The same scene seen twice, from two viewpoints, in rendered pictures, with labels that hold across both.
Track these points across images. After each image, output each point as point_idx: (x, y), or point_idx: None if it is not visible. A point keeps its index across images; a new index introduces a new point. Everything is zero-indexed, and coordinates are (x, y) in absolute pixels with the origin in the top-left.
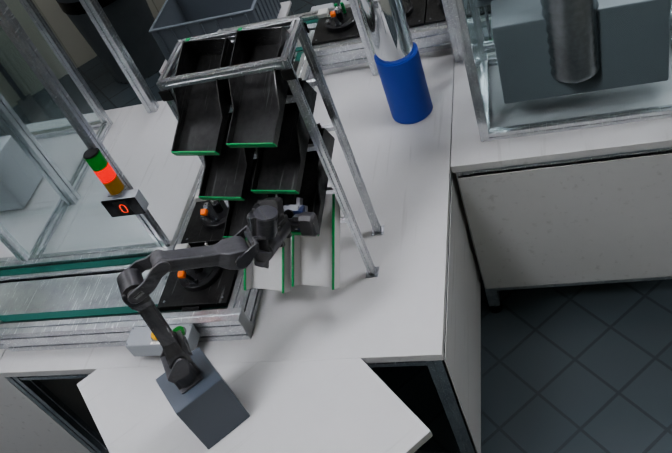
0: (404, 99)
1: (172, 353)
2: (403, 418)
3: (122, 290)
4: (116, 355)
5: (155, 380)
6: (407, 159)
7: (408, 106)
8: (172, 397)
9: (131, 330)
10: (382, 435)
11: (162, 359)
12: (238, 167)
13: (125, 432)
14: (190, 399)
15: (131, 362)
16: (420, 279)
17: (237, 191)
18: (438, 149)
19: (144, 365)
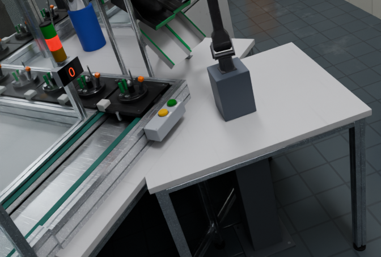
0: (97, 29)
1: (227, 33)
2: (280, 48)
3: None
4: (143, 164)
5: (185, 140)
6: (126, 47)
7: (100, 33)
8: (236, 72)
9: (145, 127)
10: (286, 54)
11: (217, 55)
12: None
13: (216, 153)
14: (242, 66)
15: (157, 155)
16: (207, 43)
17: None
18: (132, 38)
19: (166, 147)
